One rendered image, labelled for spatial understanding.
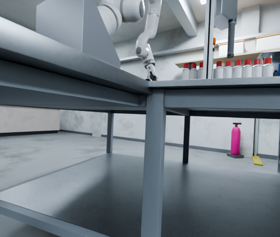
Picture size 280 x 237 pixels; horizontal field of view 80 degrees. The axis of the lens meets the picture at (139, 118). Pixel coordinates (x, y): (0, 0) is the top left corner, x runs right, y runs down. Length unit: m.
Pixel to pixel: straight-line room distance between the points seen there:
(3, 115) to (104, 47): 5.59
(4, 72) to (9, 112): 5.80
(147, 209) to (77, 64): 0.51
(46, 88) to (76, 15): 0.30
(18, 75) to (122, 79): 0.22
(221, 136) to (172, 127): 1.17
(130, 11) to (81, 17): 0.39
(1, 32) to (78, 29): 0.31
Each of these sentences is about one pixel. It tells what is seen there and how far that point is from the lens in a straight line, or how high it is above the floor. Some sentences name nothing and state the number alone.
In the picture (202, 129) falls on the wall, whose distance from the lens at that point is 4.24.
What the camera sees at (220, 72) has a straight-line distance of 1.18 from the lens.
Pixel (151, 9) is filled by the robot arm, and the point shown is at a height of 1.45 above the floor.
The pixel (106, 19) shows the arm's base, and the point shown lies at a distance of 0.78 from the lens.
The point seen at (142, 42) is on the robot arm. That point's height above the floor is 1.21.
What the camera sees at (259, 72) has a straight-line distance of 1.23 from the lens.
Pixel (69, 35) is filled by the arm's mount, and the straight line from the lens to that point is 0.60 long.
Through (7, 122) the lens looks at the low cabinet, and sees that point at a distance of 6.12.
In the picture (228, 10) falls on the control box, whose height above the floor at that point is 1.33.
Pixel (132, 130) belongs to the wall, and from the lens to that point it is 5.01.
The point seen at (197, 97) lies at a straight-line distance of 0.56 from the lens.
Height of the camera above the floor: 0.71
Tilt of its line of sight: level
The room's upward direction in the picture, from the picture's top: 2 degrees clockwise
